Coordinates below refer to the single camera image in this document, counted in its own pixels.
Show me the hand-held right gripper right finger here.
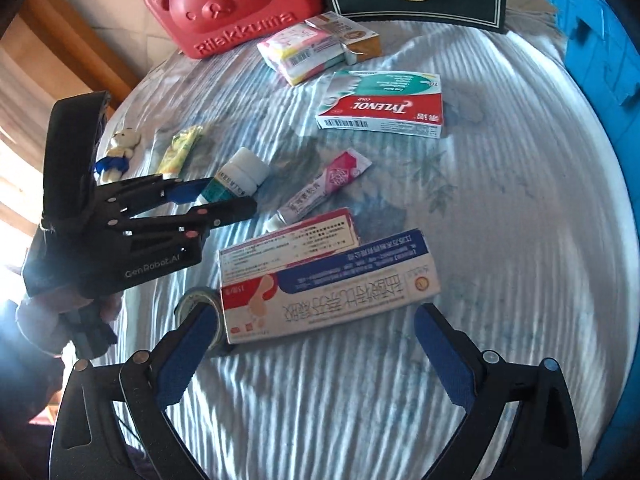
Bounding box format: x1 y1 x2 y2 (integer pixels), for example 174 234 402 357
414 302 586 480

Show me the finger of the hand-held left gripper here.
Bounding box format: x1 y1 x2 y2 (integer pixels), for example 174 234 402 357
125 195 258 242
95 175 216 216

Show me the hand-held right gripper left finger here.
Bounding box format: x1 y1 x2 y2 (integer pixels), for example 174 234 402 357
50 305 223 480

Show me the small white teal-label bottle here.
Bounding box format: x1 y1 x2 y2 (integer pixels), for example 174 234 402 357
197 147 269 206

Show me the white and blue ointment box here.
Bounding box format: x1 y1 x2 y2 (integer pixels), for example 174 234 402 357
220 230 442 345

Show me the red and teal medicine box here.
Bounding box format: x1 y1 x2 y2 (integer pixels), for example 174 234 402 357
315 70 445 139

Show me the blue plastic crate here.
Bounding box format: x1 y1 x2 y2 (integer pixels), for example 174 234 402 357
542 0 640 480

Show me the person's left forearm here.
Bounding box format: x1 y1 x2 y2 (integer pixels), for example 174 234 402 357
0 345 66 426

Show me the person's left hand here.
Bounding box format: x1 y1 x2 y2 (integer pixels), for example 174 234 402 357
15 287 125 356

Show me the yellow green sachet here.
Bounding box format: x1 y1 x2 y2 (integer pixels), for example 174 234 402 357
155 125 203 177

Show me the black tape roll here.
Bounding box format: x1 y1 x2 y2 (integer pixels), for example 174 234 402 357
176 286 231 356

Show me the pink and white medicine box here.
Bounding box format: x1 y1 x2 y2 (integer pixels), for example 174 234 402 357
218 208 361 291

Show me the small white plush bear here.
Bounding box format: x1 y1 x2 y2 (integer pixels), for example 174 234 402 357
94 127 142 182

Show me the pink ointment tube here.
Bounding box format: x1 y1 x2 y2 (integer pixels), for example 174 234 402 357
265 149 373 233

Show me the pink and yellow note pack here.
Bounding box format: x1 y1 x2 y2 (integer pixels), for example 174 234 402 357
257 24 346 86

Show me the red bear-face carry case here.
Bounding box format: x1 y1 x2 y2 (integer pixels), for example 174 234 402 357
142 0 326 60

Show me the white and orange medicine box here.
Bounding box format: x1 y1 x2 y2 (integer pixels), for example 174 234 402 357
305 12 383 66

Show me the curved wooden wall frame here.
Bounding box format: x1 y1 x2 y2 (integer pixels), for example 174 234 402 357
0 0 141 111

